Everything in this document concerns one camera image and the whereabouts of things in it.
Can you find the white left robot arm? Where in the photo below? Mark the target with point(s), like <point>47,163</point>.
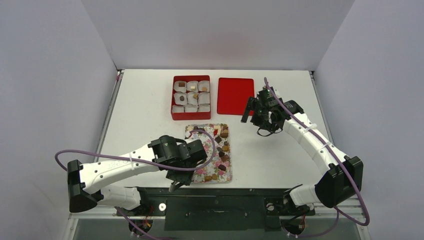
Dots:
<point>93,184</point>

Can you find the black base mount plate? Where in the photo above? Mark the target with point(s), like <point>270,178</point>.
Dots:
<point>217,209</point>

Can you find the brown chocolate bottom tray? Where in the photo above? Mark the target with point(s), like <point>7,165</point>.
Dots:
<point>208,178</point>

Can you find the red box lid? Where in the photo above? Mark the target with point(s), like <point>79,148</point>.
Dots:
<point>233,95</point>

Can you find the floral serving tray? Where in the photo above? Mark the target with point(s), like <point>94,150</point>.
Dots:
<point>215,138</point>

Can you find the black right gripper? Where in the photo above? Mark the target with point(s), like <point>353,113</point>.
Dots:
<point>255,110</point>

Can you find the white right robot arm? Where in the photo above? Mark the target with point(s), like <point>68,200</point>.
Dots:
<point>341,175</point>

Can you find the red chocolate box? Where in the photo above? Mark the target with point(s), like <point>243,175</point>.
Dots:
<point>193,101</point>

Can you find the dark chocolate on tray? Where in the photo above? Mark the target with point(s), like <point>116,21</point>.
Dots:
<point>222,167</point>

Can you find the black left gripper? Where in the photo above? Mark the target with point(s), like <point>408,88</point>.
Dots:
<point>184,179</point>

